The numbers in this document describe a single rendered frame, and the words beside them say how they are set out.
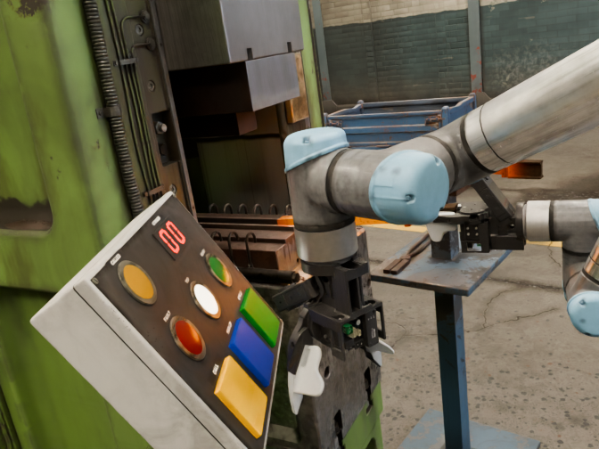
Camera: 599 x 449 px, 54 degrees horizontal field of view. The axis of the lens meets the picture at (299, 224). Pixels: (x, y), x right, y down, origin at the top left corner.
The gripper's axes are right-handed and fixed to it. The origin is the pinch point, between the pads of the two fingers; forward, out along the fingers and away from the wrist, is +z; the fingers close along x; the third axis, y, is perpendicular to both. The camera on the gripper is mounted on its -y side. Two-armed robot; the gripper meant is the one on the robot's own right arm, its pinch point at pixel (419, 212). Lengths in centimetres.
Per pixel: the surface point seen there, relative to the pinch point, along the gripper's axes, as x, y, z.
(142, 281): -65, -14, 11
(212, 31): -17, -41, 29
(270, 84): -4.4, -29.2, 26.2
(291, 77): 4.9, -29.5, 26.2
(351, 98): 828, 65, 371
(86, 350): -74, -10, 12
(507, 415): 77, 103, 2
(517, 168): 44.4, 3.4, -12.2
